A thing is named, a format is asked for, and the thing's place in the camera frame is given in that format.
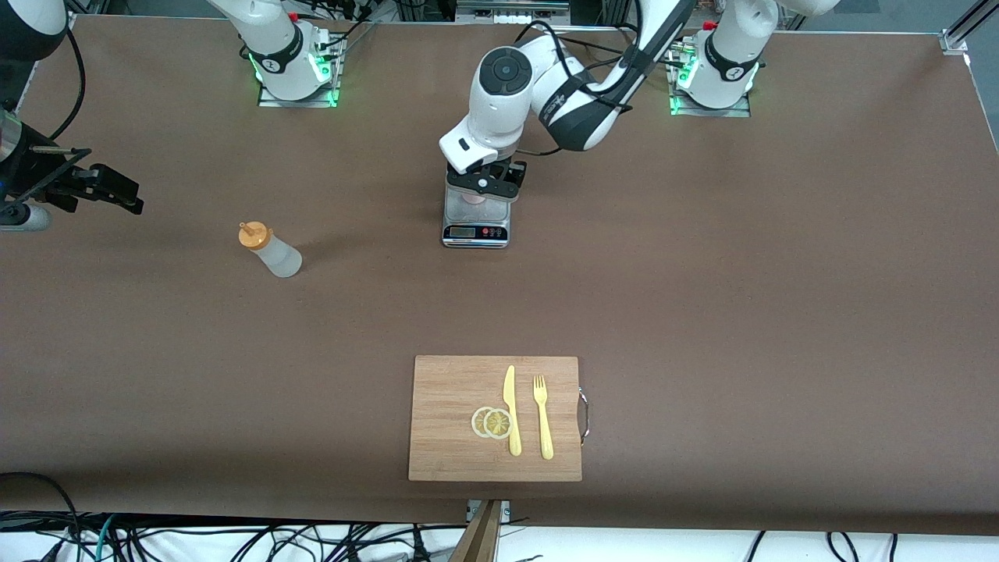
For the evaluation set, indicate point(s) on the lemon slice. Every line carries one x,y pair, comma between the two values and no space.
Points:
476,421
497,424

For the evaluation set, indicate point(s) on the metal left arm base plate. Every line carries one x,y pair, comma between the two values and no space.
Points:
710,112

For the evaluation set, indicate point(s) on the yellow plastic fork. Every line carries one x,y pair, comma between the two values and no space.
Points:
546,437

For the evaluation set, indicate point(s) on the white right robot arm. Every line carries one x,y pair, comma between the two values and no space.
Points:
273,47

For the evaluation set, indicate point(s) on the wooden cutting board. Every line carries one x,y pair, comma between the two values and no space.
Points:
445,453

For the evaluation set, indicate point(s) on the yellow plastic knife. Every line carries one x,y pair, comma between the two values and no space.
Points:
513,437

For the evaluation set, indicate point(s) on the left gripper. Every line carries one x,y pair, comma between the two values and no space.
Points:
520,174

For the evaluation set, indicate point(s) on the silver kitchen scale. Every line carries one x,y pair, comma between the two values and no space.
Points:
476,232

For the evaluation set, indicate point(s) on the pink plastic cup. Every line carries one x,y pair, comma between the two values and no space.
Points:
474,197

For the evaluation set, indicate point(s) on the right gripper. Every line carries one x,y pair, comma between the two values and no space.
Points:
36,168

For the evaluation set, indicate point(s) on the translucent sauce bottle orange cap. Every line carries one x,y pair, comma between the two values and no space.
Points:
277,256

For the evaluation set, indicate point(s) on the small metal bracket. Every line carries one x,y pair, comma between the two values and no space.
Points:
506,511

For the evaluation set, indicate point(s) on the grey power strip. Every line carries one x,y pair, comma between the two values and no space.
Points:
507,14

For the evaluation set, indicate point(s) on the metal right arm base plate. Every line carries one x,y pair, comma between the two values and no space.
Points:
296,103

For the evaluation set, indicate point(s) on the aluminium frame corner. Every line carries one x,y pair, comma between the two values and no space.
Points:
956,39

